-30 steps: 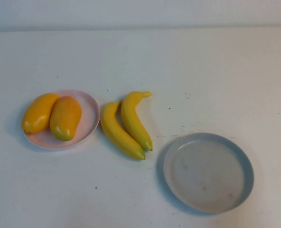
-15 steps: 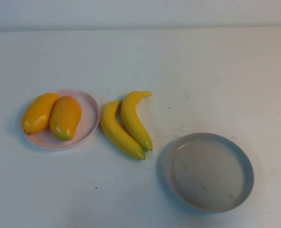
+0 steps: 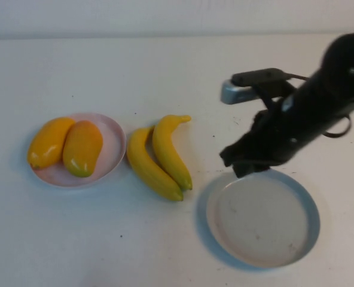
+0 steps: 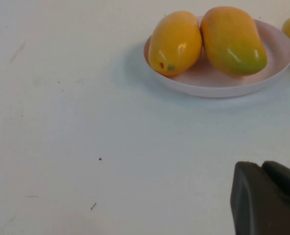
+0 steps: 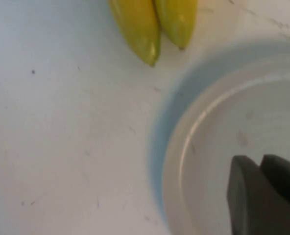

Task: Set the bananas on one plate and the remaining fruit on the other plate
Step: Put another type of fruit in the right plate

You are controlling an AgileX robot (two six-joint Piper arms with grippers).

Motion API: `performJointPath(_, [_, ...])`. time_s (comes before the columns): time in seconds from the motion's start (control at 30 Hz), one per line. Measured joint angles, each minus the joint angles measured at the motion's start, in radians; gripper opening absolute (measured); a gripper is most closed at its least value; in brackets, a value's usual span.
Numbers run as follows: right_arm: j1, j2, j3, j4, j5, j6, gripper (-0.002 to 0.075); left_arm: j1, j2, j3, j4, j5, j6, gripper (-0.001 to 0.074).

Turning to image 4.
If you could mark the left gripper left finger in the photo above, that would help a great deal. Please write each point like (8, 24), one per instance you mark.
(255, 205)

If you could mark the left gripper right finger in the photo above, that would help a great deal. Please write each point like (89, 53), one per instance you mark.
(284, 181)

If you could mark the orange green-tipped toy mango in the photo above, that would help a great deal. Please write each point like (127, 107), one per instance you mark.
(230, 41)

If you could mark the plain yellow toy mango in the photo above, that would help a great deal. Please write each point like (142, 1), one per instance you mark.
(174, 44)

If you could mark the pink round plate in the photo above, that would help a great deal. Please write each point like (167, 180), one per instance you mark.
(274, 54)

